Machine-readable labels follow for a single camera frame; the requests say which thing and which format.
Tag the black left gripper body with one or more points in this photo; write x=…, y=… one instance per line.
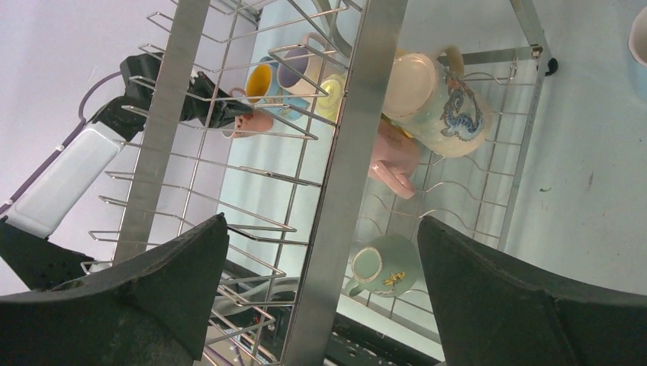
x=212, y=106

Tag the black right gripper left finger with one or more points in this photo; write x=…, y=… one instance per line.
x=152, y=309

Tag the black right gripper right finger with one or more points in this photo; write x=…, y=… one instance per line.
x=494, y=309

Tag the blue butterfly mug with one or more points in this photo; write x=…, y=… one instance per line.
x=262, y=88

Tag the pink faceted mug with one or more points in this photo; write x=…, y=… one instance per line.
x=394, y=159

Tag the light blue faceted mug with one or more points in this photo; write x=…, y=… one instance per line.
x=636, y=45

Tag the salmon dotted mug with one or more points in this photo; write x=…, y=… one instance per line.
x=247, y=125

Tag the iridescent pale pink mug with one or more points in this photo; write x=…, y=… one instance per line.
x=301, y=60

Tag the pale yellow faceted mug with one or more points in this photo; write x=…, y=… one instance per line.
x=329, y=106

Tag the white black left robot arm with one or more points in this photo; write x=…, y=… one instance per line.
x=41, y=203

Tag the green mug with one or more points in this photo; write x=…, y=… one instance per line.
x=387, y=267

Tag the orange yellow mug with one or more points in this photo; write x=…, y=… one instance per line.
x=400, y=129

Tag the cream seahorse pattern mug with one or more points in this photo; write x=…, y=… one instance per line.
x=427, y=97

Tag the metal wire dish rack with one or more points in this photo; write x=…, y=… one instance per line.
x=287, y=198

